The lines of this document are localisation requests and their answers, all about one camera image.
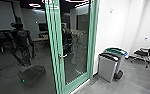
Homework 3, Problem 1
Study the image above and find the green framed glass door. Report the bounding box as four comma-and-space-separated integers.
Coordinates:
48, 0, 96, 94

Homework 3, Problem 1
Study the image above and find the grey trash bin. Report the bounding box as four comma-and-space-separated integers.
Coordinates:
97, 52, 120, 83
102, 47, 129, 81

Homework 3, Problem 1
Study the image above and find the person in dark clothes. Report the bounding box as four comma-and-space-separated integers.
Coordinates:
60, 23, 75, 56

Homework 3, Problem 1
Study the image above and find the black office chair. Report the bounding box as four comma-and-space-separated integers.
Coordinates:
130, 41, 150, 69

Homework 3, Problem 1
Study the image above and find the silver door lever handle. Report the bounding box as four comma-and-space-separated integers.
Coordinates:
58, 53, 69, 60

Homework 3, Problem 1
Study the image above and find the green door frame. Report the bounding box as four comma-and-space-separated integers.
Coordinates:
42, 0, 102, 94

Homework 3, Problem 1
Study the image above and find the black wall monitor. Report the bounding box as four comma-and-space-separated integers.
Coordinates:
38, 22, 48, 33

